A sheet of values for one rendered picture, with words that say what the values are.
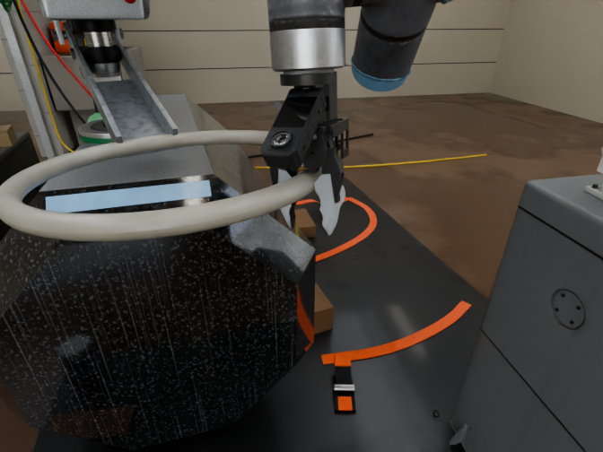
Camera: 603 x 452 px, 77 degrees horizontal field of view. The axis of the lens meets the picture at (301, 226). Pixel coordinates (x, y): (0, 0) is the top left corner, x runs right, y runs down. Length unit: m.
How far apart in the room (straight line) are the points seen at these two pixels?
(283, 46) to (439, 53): 6.67
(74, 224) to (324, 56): 0.32
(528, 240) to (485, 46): 6.70
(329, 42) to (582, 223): 0.58
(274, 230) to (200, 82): 5.37
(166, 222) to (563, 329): 0.78
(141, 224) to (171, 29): 5.81
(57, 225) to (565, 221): 0.82
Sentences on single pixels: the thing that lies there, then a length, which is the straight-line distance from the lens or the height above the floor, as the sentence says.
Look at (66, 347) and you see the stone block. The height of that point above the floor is 0.51.
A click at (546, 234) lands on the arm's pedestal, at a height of 0.77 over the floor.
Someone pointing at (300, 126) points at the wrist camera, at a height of 1.05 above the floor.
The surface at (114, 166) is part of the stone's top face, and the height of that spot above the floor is 0.85.
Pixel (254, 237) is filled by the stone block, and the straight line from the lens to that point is 0.89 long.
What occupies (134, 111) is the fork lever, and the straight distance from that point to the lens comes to 1.02.
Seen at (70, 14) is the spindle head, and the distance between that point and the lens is 1.14.
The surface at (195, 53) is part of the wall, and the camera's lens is 6.17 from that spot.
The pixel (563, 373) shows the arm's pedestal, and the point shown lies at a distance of 0.97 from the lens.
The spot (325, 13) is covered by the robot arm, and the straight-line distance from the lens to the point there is 0.47.
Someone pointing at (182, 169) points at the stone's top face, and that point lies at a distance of 0.91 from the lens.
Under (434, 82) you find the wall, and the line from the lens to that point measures 7.16.
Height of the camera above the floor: 1.15
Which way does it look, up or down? 29 degrees down
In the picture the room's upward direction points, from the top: straight up
